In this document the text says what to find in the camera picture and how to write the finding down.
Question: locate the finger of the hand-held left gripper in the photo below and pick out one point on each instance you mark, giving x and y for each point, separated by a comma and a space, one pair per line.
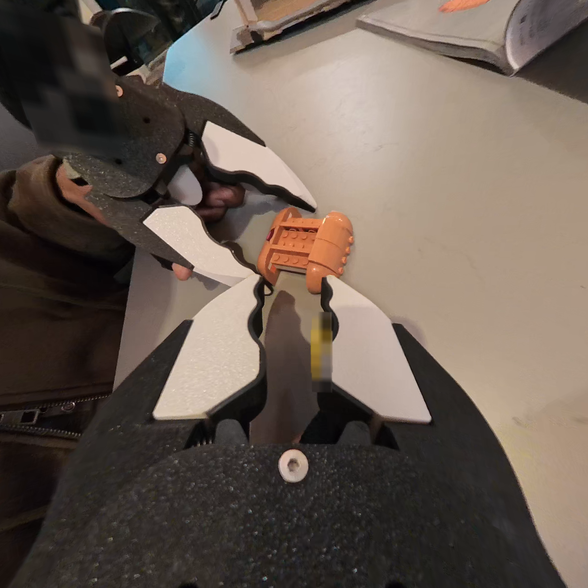
257, 165
197, 243

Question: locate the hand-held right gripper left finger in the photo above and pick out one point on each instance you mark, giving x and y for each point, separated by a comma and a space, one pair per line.
216, 358

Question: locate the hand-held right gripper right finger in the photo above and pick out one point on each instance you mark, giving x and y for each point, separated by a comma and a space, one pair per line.
372, 358

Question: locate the brown lego assembly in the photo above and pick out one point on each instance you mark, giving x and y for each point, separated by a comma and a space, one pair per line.
308, 248

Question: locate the printed lego set box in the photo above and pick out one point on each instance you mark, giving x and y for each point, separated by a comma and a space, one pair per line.
285, 18

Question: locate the lego instruction booklet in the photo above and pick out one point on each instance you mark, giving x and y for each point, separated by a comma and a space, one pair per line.
478, 28

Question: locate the person's left hand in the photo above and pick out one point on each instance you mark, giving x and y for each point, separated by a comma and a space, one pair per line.
220, 195

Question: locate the brown hooded jacket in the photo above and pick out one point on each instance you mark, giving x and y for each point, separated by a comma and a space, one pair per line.
55, 322

